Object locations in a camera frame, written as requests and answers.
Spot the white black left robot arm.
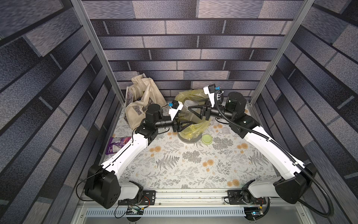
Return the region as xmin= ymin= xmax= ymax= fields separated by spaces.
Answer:
xmin=84 ymin=100 xmax=192 ymax=209

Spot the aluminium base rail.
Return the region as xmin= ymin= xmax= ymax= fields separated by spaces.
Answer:
xmin=74 ymin=189 xmax=308 ymax=222

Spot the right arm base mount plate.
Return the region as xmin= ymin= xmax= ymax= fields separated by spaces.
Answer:
xmin=227 ymin=189 xmax=267 ymax=206

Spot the grey mesh waste bin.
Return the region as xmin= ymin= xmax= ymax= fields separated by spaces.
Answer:
xmin=178 ymin=131 xmax=202 ymax=144

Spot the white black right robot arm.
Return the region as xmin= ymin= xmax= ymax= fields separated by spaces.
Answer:
xmin=188 ymin=92 xmax=317 ymax=204

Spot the floral patterned table mat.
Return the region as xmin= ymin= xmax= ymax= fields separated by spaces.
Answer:
xmin=119 ymin=118 xmax=277 ymax=189

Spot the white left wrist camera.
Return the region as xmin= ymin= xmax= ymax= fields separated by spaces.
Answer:
xmin=168 ymin=100 xmax=183 ymax=120

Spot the yellow plastic bin liner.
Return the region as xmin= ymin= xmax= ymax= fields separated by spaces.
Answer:
xmin=175 ymin=89 xmax=209 ymax=144

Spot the purple snack packet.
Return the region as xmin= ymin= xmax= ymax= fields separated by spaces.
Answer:
xmin=105 ymin=137 xmax=131 ymax=155

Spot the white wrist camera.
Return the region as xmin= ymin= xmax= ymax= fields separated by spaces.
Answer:
xmin=203 ymin=84 xmax=223 ymax=108
xmin=168 ymin=100 xmax=183 ymax=120

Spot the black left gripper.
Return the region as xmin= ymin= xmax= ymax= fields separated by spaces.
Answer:
xmin=153 ymin=111 xmax=192 ymax=133

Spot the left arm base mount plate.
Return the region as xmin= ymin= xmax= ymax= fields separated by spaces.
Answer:
xmin=118 ymin=190 xmax=157 ymax=206

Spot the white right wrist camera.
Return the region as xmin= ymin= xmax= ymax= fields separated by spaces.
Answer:
xmin=203 ymin=84 xmax=223 ymax=108

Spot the green jar lid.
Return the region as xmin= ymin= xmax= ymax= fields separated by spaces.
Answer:
xmin=201 ymin=134 xmax=213 ymax=145

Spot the black corrugated cable conduit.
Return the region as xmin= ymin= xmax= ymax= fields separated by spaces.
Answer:
xmin=213 ymin=93 xmax=335 ymax=217

